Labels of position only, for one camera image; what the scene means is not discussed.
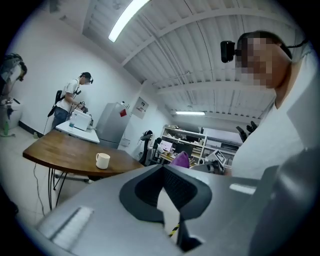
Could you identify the white rounded appliance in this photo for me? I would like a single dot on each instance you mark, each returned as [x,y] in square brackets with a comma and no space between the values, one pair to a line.
[13,115]

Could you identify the person's head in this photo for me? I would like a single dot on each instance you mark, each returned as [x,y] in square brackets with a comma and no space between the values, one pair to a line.
[265,62]

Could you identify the cream ceramic mug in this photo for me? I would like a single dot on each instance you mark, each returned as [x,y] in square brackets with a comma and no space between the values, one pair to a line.
[103,162]

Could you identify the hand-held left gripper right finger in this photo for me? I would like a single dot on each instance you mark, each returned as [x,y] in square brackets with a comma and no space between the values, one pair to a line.
[225,212]

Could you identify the ceiling tube light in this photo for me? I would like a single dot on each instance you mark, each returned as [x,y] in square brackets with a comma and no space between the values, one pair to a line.
[125,20]
[190,113]

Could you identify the red paper sheet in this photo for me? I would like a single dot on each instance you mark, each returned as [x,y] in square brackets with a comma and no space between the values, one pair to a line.
[123,113]

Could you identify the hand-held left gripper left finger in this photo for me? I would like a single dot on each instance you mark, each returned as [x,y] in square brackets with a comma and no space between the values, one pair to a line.
[105,220]

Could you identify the green bottle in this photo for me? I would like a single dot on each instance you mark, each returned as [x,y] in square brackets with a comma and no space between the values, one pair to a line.
[5,128]

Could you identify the white storage shelf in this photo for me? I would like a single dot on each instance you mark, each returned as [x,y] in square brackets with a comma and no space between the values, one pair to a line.
[217,142]

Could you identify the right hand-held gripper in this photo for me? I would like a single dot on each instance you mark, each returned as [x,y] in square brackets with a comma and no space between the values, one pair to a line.
[216,157]

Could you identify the person's torso in light shirt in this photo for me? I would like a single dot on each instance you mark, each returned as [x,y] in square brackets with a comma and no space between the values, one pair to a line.
[270,140]

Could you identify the white desk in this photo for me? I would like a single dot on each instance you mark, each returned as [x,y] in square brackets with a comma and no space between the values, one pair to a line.
[82,133]

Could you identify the black office chair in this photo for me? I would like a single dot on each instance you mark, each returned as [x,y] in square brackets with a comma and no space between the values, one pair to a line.
[146,147]

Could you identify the black head-mounted camera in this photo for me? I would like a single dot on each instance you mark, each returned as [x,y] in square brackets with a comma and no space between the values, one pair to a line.
[227,51]

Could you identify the white box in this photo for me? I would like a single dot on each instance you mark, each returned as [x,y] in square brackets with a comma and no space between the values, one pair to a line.
[81,120]

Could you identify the purple cloth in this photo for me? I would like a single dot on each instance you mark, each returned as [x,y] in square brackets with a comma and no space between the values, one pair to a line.
[181,160]

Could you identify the black computer monitor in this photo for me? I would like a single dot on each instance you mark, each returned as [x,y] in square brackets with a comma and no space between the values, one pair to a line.
[183,149]

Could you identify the white wall notice board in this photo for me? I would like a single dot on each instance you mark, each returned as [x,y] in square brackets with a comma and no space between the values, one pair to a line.
[140,108]

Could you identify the clear water bottle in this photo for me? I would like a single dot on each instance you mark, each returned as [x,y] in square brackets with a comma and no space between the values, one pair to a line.
[71,123]

